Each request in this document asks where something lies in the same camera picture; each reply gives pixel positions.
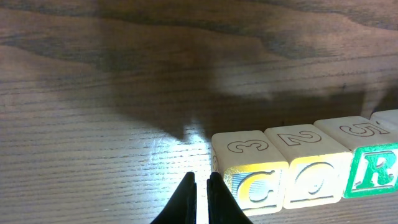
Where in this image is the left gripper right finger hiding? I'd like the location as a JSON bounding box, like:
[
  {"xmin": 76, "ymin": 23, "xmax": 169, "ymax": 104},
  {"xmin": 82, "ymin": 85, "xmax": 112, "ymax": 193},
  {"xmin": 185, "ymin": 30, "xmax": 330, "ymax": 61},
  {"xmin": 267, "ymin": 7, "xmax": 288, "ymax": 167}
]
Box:
[{"xmin": 206, "ymin": 172, "xmax": 252, "ymax": 224}]

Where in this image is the green R block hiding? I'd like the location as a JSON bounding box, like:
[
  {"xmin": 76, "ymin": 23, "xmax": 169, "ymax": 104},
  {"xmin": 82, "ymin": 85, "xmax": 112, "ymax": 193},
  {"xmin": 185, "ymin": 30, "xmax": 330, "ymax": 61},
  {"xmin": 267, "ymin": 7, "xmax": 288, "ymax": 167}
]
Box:
[{"xmin": 314, "ymin": 116, "xmax": 397, "ymax": 198}]

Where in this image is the blue L block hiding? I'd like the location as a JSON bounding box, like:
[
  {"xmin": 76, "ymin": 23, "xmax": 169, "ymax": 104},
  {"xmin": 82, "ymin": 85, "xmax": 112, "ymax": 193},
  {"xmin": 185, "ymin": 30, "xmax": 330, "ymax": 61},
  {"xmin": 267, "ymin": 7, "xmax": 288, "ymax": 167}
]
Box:
[{"xmin": 371, "ymin": 110, "xmax": 398, "ymax": 131}]

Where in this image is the yellow C block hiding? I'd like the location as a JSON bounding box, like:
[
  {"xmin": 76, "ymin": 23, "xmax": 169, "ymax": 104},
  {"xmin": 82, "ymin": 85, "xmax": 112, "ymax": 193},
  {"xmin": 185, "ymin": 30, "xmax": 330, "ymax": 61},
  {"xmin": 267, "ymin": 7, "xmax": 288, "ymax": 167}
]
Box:
[{"xmin": 211, "ymin": 130, "xmax": 289, "ymax": 216}]

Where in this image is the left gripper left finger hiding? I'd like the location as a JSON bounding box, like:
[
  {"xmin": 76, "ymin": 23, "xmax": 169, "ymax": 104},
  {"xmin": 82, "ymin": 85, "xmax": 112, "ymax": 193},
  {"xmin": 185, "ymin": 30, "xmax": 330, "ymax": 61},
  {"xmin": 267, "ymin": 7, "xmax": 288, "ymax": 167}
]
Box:
[{"xmin": 150, "ymin": 172, "xmax": 197, "ymax": 224}]

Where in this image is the yellow O block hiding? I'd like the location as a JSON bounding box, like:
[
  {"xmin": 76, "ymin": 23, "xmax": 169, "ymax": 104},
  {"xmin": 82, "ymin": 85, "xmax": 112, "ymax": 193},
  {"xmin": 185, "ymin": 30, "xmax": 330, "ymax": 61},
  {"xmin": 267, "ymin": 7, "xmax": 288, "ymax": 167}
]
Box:
[{"xmin": 264, "ymin": 124, "xmax": 353, "ymax": 209}]

